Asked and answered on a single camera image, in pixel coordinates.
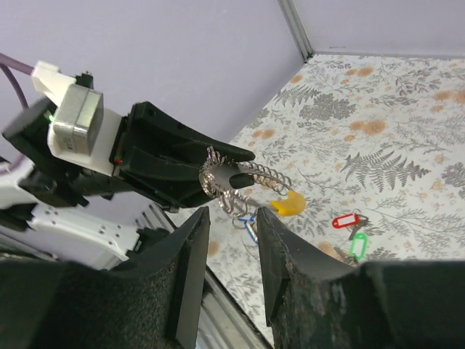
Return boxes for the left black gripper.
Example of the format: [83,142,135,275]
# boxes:
[109,102,255,209]

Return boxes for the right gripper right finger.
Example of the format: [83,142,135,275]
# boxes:
[256,208,464,348]

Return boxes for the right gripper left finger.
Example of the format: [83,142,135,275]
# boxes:
[1,207,210,348]

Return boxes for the metal keyring with yellow handle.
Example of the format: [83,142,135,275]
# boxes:
[198,145,307,243]

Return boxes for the green key tag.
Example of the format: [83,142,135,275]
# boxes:
[340,233,368,265]

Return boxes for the red key tag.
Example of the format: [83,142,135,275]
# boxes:
[331,213,369,241]

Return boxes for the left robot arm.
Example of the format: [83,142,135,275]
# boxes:
[1,98,255,270]

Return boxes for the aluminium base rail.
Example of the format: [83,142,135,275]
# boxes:
[196,268,270,349]

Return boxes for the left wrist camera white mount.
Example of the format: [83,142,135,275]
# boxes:
[31,61,122,177]

